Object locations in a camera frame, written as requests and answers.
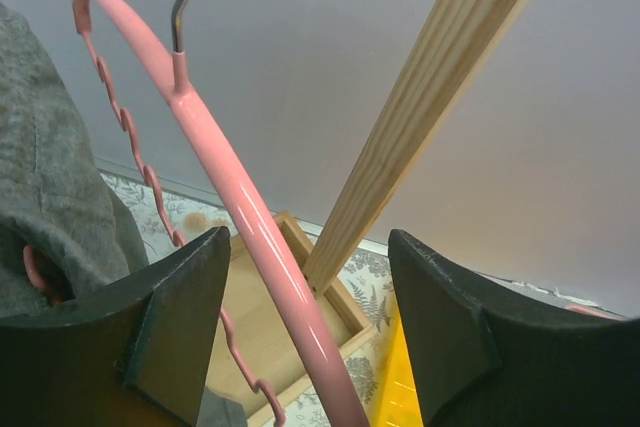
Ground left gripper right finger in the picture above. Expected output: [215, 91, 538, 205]
[388, 229, 639, 426]

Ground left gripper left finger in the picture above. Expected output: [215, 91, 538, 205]
[1, 227, 230, 426]

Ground pink hanger with grey shorts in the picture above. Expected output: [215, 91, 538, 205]
[23, 245, 64, 305]

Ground grey shorts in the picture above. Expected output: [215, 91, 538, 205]
[0, 0, 250, 427]

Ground empty pink hanger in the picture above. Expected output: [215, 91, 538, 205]
[72, 0, 369, 426]

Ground yellow plastic bin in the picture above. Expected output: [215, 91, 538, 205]
[371, 305, 423, 427]

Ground pink compartment organizer box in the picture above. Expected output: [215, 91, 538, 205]
[566, 304, 622, 320]

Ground floral table mat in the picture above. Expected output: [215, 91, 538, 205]
[97, 170, 561, 427]

